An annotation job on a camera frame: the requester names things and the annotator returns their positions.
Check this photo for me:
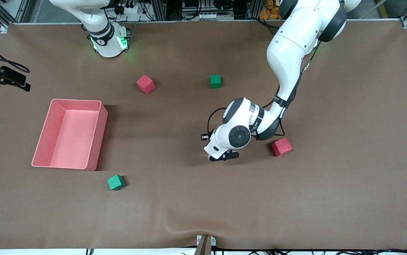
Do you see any red foam cube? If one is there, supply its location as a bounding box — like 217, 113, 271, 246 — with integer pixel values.
271, 137, 293, 157
136, 74, 155, 95

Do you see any brown table cover mat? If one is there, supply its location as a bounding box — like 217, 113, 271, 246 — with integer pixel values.
0, 19, 407, 250

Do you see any pink plastic tray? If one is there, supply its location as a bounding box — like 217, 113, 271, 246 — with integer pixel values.
31, 98, 109, 171

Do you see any white power strip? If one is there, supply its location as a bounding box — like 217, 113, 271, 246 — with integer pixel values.
116, 1, 141, 15

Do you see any orange packets pile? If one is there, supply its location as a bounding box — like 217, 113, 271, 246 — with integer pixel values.
259, 0, 282, 20

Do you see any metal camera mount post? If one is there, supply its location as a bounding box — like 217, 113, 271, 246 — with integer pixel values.
194, 234, 217, 255

